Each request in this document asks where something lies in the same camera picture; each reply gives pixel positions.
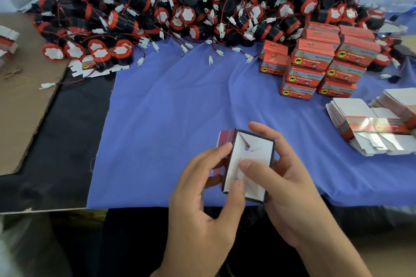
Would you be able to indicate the blue cloth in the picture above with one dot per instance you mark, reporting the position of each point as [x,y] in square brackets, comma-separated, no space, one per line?
[143,105]

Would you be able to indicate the person's right hand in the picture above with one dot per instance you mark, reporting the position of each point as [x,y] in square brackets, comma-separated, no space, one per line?
[296,202]

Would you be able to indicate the rubber band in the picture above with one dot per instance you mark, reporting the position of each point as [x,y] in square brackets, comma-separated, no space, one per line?
[12,72]

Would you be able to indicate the orange white paper box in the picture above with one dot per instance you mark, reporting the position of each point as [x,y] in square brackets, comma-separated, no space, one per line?
[276,48]
[357,32]
[357,51]
[313,54]
[346,71]
[324,32]
[273,66]
[250,163]
[305,76]
[337,88]
[298,90]

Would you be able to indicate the person's left hand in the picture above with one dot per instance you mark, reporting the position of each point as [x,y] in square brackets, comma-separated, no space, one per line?
[198,221]

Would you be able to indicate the stack of paper boxes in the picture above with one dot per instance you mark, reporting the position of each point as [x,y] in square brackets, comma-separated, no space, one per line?
[8,40]
[367,121]

